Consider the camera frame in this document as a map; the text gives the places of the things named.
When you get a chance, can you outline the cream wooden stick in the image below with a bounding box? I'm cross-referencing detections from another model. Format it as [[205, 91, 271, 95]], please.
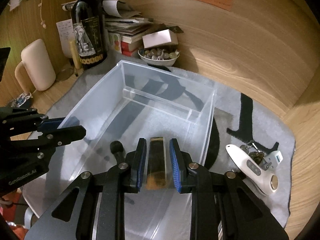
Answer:
[[69, 40, 83, 70]]

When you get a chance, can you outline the white paper tag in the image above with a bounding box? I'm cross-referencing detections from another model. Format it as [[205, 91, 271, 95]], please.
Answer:
[[9, 0, 30, 12]]

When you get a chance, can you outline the dark wine bottle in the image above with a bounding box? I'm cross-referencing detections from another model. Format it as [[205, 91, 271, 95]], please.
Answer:
[[71, 0, 108, 71]]

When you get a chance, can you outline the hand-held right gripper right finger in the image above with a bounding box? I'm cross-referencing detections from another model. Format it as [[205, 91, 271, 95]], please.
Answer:
[[169, 138, 289, 240]]

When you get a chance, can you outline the clear plastic container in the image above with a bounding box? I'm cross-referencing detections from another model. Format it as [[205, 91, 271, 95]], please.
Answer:
[[24, 60, 217, 240]]

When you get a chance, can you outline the bunch of keys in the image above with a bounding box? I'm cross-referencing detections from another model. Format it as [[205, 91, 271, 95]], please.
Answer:
[[240, 140, 283, 170]]

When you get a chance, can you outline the cream mug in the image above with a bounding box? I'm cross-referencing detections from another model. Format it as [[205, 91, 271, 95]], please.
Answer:
[[14, 39, 56, 92]]

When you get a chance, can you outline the grey printed mat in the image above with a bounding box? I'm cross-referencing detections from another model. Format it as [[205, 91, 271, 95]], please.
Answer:
[[46, 65, 297, 228]]

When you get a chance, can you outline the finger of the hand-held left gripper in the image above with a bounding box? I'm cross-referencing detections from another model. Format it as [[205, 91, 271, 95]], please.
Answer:
[[0, 107, 80, 141], [7, 126, 87, 153]]

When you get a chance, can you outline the black device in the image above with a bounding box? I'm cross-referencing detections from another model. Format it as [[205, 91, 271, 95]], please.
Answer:
[[0, 47, 11, 82]]

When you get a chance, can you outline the white bowl of small items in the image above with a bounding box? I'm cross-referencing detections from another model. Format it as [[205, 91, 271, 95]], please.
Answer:
[[138, 46, 180, 67]]

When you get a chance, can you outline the patterned face mask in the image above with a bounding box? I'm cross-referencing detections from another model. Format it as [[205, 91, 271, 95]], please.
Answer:
[[16, 92, 33, 107]]

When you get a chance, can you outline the hanging bead string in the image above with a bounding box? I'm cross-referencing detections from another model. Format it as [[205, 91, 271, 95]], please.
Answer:
[[37, 0, 48, 30]]

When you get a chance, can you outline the white book with coloured dots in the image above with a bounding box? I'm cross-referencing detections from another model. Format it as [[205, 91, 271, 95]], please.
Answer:
[[108, 32, 122, 53]]

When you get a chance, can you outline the small white box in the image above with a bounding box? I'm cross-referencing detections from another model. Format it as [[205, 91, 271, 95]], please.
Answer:
[[142, 29, 178, 48]]

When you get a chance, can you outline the shiny metal object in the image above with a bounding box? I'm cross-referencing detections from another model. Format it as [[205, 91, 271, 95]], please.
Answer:
[[226, 144, 279, 196]]

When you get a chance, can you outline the stack of books and papers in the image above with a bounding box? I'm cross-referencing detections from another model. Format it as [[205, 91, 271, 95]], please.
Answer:
[[101, 0, 173, 58]]

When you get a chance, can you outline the white handwritten note paper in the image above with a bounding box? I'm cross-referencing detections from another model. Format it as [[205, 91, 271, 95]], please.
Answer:
[[56, 19, 74, 58]]

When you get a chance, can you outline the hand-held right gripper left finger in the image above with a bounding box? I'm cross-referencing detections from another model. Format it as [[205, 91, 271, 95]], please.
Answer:
[[24, 138, 147, 240]]

